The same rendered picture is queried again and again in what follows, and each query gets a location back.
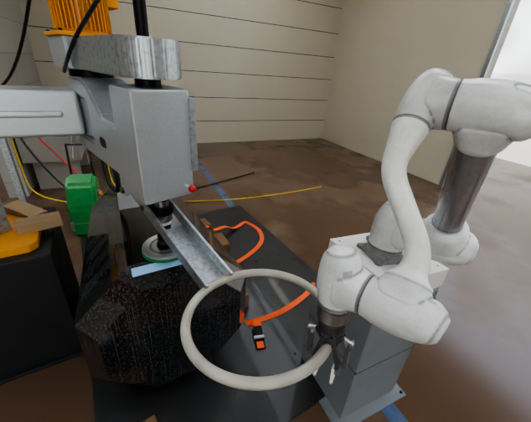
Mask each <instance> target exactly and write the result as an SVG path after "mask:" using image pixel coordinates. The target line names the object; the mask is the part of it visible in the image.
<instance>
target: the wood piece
mask: <svg viewBox="0 0 531 422"><path fill-rule="evenodd" d="M14 223H15V229H16V231H17V233H18V235H22V234H28V233H33V232H36V231H40V230H44V229H50V228H54V227H58V226H61V225H63V222H62V219H61V217H60V214H59V211H56V212H52V213H47V214H40V215H35V216H31V217H27V218H22V219H15V220H14Z"/></svg>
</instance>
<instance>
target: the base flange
mask: <svg viewBox="0 0 531 422"><path fill-rule="evenodd" d="M6 215H7V217H8V221H9V223H10V225H11V227H12V230H10V231H8V232H5V233H3V234H0V259H1V258H5V257H9V256H14V255H21V254H25V253H29V252H31V251H33V250H35V249H37V248H38V247H39V242H40V236H41V230H40V231H36V232H33V233H28V234H22V235H18V233H17V231H16V229H15V223H14V220H15V219H22V218H23V217H19V216H16V215H11V214H6Z"/></svg>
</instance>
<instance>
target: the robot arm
mask: <svg viewBox="0 0 531 422"><path fill-rule="evenodd" d="M430 130H445V131H452V136H453V142H454V144H455V146H456V148H455V151H454V153H453V156H452V159H451V164H450V166H449V169H448V172H447V175H446V179H445V182H444V185H443V188H442V190H441V195H440V197H439V201H438V204H437V206H436V211H435V212H434V213H433V214H431V215H429V216H428V217H427V218H426V219H425V218H421V216H420V211H419V209H418V207H417V204H416V201H415V198H414V195H413V193H412V191H411V188H410V184H409V181H408V178H407V166H408V163H409V160H410V159H411V157H412V156H413V154H414V153H415V151H416V150H417V148H418V147H419V145H420V144H421V143H422V142H423V141H424V139H425V138H426V136H427V135H428V133H429V132H430ZM528 139H531V84H529V83H525V82H521V81H516V80H502V79H492V78H473V79H463V78H456V77H453V75H452V74H451V73H449V72H448V71H447V70H445V69H441V68H434V69H428V70H427V71H425V72H424V73H422V74H421V75H420V76H419V77H418V78H417V79H416V80H415V81H414V82H413V83H412V84H411V85H410V87H409V89H408V90H407V91H406V92H405V94H404V96H403V97H402V99H401V101H400V103H399V105H398V107H397V109H396V112H395V115H394V119H393V121H392V124H391V127H390V131H389V138H388V141H387V144H386V148H385V150H384V155H383V160H382V165H381V177H382V182H383V185H384V191H385V193H386V196H387V198H388V201H387V202H386V203H384V205H383V206H382V207H381V208H380V209H379V211H378V212H377V213H376V215H375V217H374V221H373V224H372V227H371V230H370V235H367V236H366V240H367V241H368V243H357V247H358V248H360V249H361V250H362V251H363V252H364V253H365V254H366V255H367V256H368V257H369V258H370V259H371V260H372V261H373V262H374V264H375V265H377V266H383V265H397V266H396V267H395V268H393V269H390V270H386V271H385V273H384V274H383V275H381V276H380V277H379V276H376V275H374V274H372V273H371V272H369V271H368V270H366V269H365V268H364V267H363V262H362V260H361V257H360V255H359V253H358V251H357V250H356V249H355V248H354V247H352V246H350V245H345V244H336V245H333V246H331V247H329V248H328V249H327V250H326V251H325V252H324V253H323V255H322V259H321V262H320V265H319V268H318V272H317V294H318V297H317V317H318V320H317V325H313V323H312V322H309V324H308V326H307V350H306V352H307V353H310V354H311V355H312V356H313V355H314V354H315V353H316V352H317V351H318V349H319V348H320V346H321V345H322V343H323V342H325V343H328V344H329V345H331V347H332V350H333V360H334V363H333V366H332V371H331V376H330V381H329V383H330V384H332V383H333V380H334V377H335V375H337V376H338V373H339V370H340V368H341V369H342V370H343V371H345V369H346V367H347V365H348V359H349V354H350V351H351V350H352V349H353V345H354V340H348V339H347V338H346V335H345V327H346V324H347V323H348V322H349V320H350V316H351V311H352V312H354V313H356V314H358V315H360V316H361V317H363V318H365V319H366V320H367V321H369V322H370V323H372V324H373V325H375V326H376V327H378V328H380V329H381V330H383V331H385V332H387V333H389V334H391V335H393V336H396V337H400V338H403V339H405V340H407V341H410V342H415V343H419V344H425V345H433V344H437V343H438V342H439V341H440V340H441V338H442V336H443V335H444V333H445V331H446V329H447V328H448V327H449V325H450V323H451V319H450V317H449V313H448V311H447V310H446V308H445V307H444V306H443V305H442V304H441V303H440V302H439V301H437V300H435V299H433V296H432V294H433V290H432V288H431V287H430V284H429V281H428V276H429V271H430V260H434V261H436V262H439V263H442V264H445V265H468V264H470V263H471V262H472V261H473V259H474V257H475V256H476V254H477V251H478V248H479V244H478V240H477V238H476V236H475V235H474V234H473V233H471V232H470V229H469V226H468V224H467V222H466V219H467V216H468V214H469V213H470V211H471V209H472V205H473V204H474V202H475V200H476V198H477V195H478V193H479V191H480V189H481V188H482V185H483V184H484V181H485V179H486V177H487V175H488V173H489V171H490V168H491V166H492V164H493V162H494V160H495V158H496V155H497V154H498V153H499V152H502V151H503V150H505V149H506V148H507V147H508V146H509V145H510V144H512V143H513V142H523V141H526V140H528ZM403 250H404V255H402V252H403ZM315 330H316V331H317V334H318V336H319V337H320V339H319V341H318V343H317V345H316V347H315V349H314V348H313V339H314V332H315ZM342 342H344V346H345V351H344V355H343V361H341V355H340V348H339V344H340V343H342Z"/></svg>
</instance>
